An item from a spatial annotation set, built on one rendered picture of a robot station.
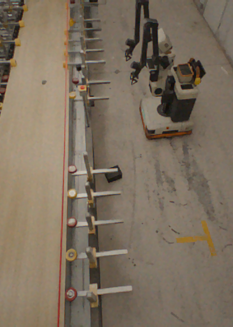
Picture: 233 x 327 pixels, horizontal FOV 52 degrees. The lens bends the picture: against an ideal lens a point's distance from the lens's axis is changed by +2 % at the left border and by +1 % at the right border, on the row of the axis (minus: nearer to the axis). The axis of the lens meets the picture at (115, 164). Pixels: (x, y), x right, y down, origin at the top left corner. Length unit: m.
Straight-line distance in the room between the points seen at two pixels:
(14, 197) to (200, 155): 2.45
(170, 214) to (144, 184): 0.49
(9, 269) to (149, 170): 2.04
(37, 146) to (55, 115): 0.43
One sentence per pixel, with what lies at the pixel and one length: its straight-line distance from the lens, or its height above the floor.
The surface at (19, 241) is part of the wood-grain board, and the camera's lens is 2.03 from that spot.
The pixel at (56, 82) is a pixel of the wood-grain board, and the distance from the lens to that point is 3.06.
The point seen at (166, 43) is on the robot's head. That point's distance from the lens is 2.82.
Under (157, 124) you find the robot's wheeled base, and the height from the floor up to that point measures 0.28.
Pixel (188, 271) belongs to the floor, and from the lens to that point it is 2.85.
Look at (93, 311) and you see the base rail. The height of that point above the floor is 0.70.
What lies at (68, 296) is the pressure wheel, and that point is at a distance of 1.85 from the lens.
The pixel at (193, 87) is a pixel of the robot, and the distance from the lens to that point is 3.17.
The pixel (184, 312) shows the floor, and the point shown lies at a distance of 2.79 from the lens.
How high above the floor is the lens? 2.72
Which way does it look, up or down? 57 degrees down
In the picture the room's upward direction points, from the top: 1 degrees counter-clockwise
